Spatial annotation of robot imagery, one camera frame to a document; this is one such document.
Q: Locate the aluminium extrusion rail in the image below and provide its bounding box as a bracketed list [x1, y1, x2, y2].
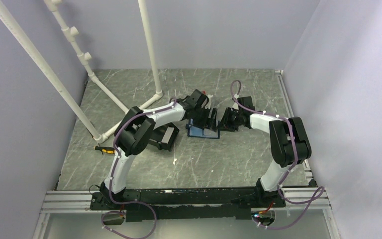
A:
[41, 190, 332, 213]

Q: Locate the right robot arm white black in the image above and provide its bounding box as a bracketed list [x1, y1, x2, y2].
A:
[217, 96, 312, 207]

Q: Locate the yellow black screwdriver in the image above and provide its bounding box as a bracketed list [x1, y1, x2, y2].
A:
[75, 143, 115, 154]

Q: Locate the blue leather card holder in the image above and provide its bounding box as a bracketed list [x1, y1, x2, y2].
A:
[186, 119, 220, 139]

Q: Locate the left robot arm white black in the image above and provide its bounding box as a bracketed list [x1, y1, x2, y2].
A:
[99, 90, 213, 209]

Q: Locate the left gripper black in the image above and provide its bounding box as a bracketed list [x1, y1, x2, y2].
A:
[191, 106, 217, 132]

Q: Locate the white PVC pipe frame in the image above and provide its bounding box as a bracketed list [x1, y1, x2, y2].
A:
[0, 0, 163, 143]

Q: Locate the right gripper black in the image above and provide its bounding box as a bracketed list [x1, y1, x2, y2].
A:
[216, 108, 243, 132]

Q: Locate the black card tray box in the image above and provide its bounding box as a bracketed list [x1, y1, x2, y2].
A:
[148, 123, 180, 151]

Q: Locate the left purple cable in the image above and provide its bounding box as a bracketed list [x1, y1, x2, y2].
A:
[101, 98, 179, 239]

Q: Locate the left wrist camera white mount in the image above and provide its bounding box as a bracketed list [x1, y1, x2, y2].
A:
[202, 94, 214, 109]

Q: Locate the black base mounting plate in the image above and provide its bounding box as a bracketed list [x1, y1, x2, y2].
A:
[90, 186, 286, 222]

